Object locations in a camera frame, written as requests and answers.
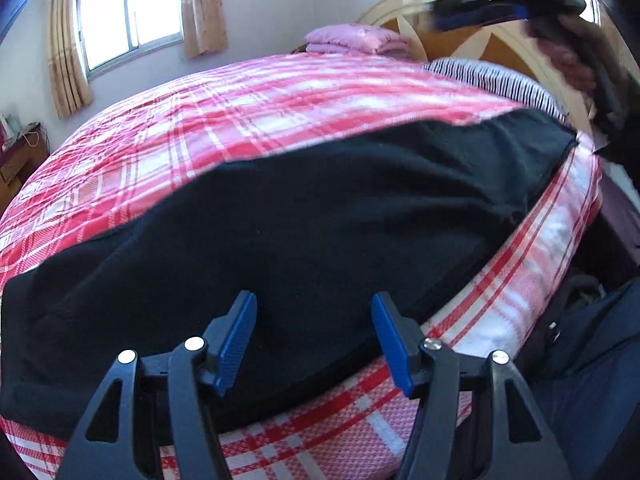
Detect black pants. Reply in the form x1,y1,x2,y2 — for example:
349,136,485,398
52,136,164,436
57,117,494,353
1,108,577,440

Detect dark blue person clothing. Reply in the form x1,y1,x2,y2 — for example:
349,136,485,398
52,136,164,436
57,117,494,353
508,104,640,480

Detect person right hand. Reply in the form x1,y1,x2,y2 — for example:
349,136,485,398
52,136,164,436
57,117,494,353
526,15,608,93

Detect cream wooden headboard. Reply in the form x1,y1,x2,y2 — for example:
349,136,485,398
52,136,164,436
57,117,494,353
358,0,592,133

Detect striped pillow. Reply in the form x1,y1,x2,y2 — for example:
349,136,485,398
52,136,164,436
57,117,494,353
423,58,570,125

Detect folded pink blanket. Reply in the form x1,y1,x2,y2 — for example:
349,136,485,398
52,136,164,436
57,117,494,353
304,24,410,58

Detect red plaid bed cover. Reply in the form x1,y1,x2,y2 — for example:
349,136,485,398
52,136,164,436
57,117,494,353
1,54,601,479

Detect wooden desk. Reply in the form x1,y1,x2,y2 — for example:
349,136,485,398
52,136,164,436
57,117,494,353
0,127,50,212

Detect left beige curtain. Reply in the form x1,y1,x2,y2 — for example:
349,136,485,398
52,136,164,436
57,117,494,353
46,0,93,119

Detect beige curtain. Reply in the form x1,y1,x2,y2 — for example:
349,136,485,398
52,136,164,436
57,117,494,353
180,0,228,58
46,0,93,119

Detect right beige curtain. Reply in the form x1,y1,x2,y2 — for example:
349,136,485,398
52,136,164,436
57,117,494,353
180,0,228,58

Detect window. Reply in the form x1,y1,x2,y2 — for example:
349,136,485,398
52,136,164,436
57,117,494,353
75,0,182,78

